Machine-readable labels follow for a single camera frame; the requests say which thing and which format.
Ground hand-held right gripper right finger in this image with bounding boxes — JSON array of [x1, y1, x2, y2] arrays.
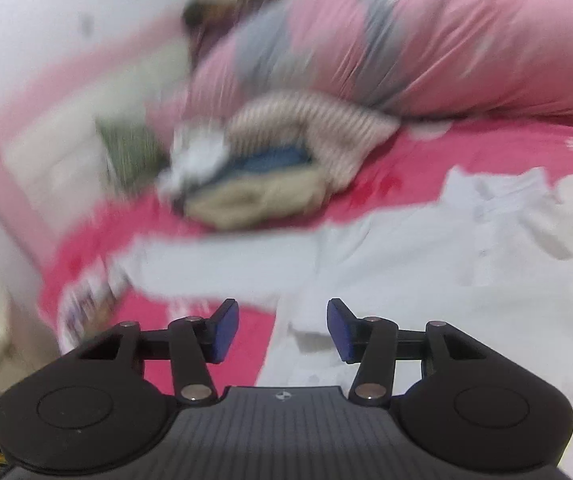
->
[[327, 298, 487, 405]]

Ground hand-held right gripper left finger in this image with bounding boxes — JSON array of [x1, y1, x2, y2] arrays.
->
[[76, 298, 240, 405]]

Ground white shirt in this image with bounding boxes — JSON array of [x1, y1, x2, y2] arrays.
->
[[111, 167, 573, 392]]

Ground khaki pants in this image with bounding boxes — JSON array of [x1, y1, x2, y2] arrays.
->
[[186, 167, 328, 232]]

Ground blue jeans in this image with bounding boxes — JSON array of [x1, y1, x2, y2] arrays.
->
[[221, 145, 315, 182]]

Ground crumpled white cloth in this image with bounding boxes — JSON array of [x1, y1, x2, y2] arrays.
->
[[159, 120, 238, 197]]

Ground pink floral bed blanket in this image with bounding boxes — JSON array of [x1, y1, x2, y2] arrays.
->
[[41, 120, 573, 387]]

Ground beige checkered cloth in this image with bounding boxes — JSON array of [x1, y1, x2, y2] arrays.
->
[[226, 92, 400, 192]]

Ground pink and white headboard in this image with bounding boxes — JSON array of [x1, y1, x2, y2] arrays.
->
[[0, 25, 192, 257]]

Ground pink and grey quilt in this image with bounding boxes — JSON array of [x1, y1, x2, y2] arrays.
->
[[186, 0, 573, 122]]

